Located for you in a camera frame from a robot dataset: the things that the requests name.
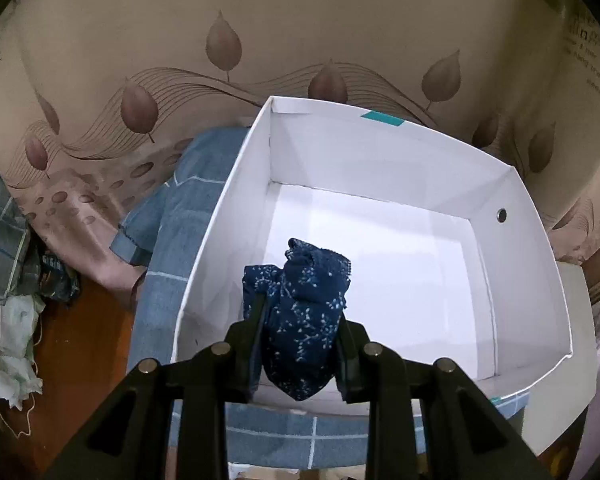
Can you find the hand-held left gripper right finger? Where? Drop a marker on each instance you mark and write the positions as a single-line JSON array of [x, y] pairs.
[[347, 360]]

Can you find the teal tape strip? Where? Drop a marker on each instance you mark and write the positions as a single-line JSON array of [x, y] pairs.
[[382, 118]]

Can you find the blue checked towel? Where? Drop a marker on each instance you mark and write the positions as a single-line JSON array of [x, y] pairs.
[[180, 240]]

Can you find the dark blue patterned sock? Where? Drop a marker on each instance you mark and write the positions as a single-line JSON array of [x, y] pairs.
[[305, 320]]

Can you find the white-grey storage bin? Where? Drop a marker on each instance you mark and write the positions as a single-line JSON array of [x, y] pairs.
[[555, 385]]

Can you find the dark patterned cloth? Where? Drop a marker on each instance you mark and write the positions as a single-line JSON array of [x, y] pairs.
[[57, 275]]

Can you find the grey-green plaid cloth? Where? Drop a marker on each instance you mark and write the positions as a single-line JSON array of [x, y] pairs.
[[0, 230]]

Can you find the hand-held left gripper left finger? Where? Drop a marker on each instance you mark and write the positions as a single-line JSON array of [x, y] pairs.
[[247, 355]]

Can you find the beige leaf printed cloth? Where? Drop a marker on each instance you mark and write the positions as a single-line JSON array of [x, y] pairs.
[[300, 25]]

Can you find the white cardboard box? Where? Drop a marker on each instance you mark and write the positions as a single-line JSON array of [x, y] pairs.
[[380, 240]]

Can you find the white crumpled cloth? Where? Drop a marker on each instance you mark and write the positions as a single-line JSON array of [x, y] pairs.
[[5, 350]]

